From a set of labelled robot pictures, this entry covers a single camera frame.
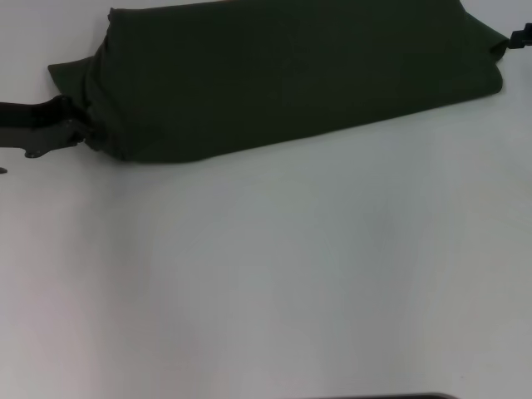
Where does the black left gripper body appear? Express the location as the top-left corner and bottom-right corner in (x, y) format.
(0, 95), (76, 160)

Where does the dark green FREE t-shirt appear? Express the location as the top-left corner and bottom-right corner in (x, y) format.
(47, 0), (510, 164)

